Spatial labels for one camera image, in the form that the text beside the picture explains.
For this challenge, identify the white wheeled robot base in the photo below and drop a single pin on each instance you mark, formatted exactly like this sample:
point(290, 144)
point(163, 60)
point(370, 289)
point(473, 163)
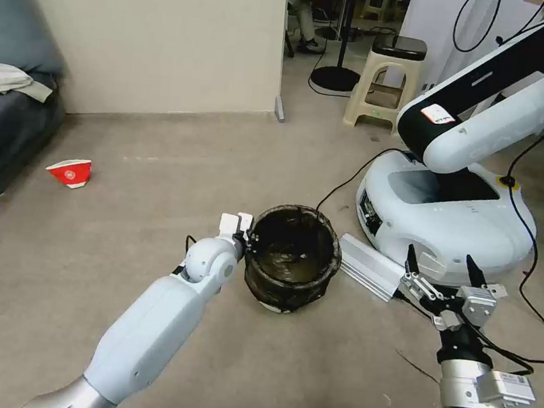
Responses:
point(444, 216)

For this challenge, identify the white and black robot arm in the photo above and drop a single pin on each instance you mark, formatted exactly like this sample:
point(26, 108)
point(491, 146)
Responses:
point(499, 91)

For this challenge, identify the pale crumpled cloth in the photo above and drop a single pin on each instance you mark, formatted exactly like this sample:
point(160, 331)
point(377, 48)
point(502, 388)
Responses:
point(6, 78)

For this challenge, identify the black box on stool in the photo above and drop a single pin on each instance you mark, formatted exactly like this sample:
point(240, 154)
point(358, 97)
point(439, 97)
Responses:
point(403, 44)

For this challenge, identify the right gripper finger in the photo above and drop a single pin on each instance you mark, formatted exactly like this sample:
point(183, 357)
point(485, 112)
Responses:
point(477, 276)
point(420, 285)

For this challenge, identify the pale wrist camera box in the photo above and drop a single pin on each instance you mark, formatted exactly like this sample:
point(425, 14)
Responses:
point(479, 305)
point(230, 223)

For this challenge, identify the person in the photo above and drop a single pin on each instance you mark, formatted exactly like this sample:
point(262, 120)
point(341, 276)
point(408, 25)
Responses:
point(303, 17)

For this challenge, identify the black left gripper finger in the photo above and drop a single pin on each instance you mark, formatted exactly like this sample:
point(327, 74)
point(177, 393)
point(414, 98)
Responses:
point(252, 241)

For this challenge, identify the red paper bowl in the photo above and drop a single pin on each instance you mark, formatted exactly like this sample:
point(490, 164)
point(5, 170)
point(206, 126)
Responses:
point(71, 173)

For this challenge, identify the trash can with black bag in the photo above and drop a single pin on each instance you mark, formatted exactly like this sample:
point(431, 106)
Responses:
point(290, 263)

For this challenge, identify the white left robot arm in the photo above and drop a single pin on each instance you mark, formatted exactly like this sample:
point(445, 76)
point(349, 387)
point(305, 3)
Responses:
point(155, 318)

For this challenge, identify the black round fan stand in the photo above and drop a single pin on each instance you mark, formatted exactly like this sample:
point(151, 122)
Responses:
point(337, 71)

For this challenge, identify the grey sofa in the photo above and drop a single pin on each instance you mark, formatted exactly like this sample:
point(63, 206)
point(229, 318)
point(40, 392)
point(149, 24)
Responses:
point(8, 92)

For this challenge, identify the small beige plastic stool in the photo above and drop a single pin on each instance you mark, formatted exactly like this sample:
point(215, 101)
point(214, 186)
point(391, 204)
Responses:
point(382, 0)

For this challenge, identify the grey partition foot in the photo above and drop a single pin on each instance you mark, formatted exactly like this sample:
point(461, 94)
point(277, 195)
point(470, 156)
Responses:
point(279, 108)

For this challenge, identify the silver aluminium profile bar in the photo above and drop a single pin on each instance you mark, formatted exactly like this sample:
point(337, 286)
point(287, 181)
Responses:
point(370, 268)

